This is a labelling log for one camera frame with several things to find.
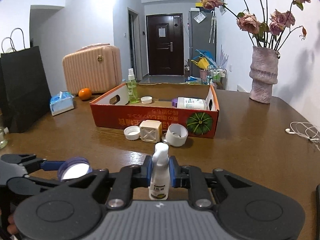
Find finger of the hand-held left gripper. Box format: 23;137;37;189
1;154;66;174
7;176;68;193

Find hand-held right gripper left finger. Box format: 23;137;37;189
59;156;153;209

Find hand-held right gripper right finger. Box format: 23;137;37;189
169;156;261;210

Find white spray bottle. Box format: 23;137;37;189
149;142;172;200

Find purple round lid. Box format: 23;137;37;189
57;157;92;180

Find red cardboard box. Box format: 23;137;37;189
90;82;220;138

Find white bottle with purple cap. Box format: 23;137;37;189
171;97;208;110

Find green spray bottle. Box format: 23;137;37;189
126;68;140;103

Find person's left hand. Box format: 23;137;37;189
7;215;19;235

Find clear glass cup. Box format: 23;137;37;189
0;127;8;149

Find white round cup lid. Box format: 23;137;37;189
165;124;188;147

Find cream square jar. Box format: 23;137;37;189
139;120;163;143

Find white threaded lid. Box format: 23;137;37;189
124;126;141;140

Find blue tissue pack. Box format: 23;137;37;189
49;91;75;116

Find orange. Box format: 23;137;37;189
78;88;92;101

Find black paper bag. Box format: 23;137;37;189
0;28;52;133

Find pink ribbed suitcase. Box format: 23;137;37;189
62;43;122;95

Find small cart with bottles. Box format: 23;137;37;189
207;65;227;89

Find yellow watering can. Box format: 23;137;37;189
191;57;209;69

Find dark brown entrance door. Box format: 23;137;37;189
146;14;184;77

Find pink textured vase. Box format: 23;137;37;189
249;46;280;104

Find grey refrigerator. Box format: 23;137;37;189
188;10;217;72

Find white folded umbrella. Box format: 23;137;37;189
209;10;216;43

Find dried rose bouquet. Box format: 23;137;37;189
200;0;312;50

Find white wired earphones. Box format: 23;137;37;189
285;122;320;152

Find interior door frame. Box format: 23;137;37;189
127;7;140;83

